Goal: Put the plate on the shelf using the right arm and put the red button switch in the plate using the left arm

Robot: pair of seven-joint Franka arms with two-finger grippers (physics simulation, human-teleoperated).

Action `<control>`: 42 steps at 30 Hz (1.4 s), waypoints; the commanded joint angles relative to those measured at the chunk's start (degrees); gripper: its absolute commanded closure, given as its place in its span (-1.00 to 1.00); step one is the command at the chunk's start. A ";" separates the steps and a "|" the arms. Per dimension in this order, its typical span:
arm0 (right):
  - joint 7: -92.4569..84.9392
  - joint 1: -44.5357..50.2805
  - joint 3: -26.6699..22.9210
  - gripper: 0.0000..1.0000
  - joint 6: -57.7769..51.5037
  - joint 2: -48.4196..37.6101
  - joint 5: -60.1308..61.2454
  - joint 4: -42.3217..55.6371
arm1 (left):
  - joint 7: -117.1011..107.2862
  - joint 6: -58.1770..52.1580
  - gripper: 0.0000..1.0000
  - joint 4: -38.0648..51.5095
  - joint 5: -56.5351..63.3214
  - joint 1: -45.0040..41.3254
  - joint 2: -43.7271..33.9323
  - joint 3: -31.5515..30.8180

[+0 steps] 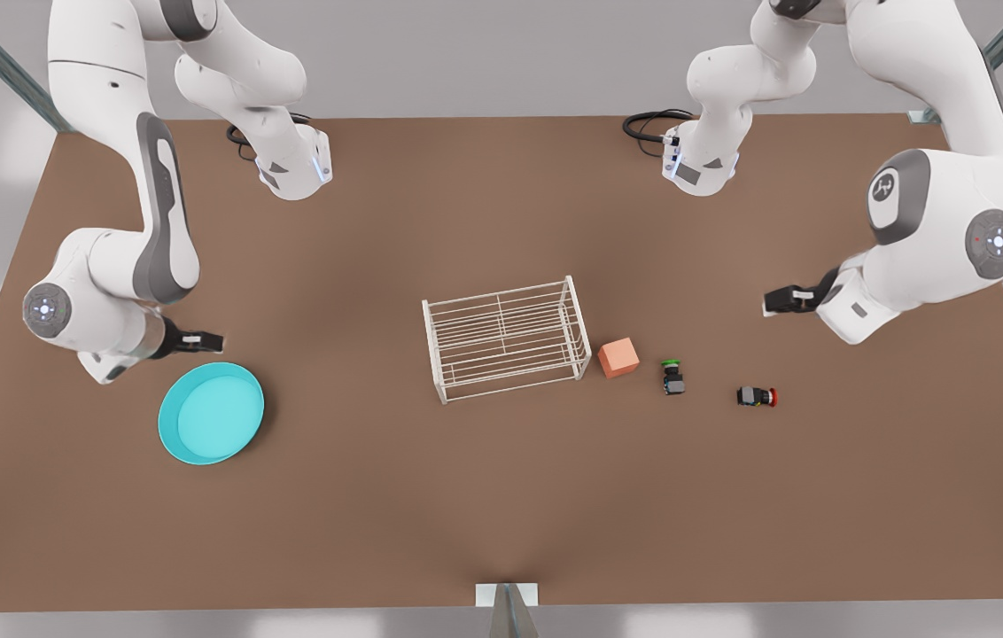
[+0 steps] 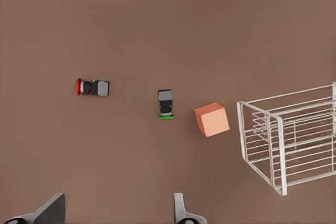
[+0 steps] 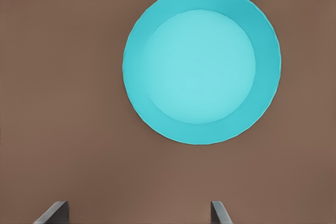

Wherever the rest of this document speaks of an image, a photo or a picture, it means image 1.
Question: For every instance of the green button switch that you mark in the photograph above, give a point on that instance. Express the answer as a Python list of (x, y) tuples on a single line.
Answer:
[(672, 377)]

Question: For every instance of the red button switch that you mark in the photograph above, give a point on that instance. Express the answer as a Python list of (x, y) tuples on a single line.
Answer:
[(758, 396)]

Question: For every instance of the orange cube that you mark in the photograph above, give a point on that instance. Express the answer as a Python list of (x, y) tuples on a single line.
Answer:
[(618, 357)]

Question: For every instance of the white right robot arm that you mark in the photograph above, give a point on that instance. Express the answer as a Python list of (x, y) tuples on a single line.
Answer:
[(112, 159)]

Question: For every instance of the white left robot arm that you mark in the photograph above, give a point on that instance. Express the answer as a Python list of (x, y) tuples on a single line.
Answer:
[(936, 204)]

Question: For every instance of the turquoise plate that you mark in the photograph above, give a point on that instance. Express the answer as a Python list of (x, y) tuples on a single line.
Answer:
[(211, 413)]

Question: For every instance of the silver frame post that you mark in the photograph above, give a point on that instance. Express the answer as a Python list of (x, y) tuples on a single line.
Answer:
[(993, 49), (509, 610), (1, 64)]

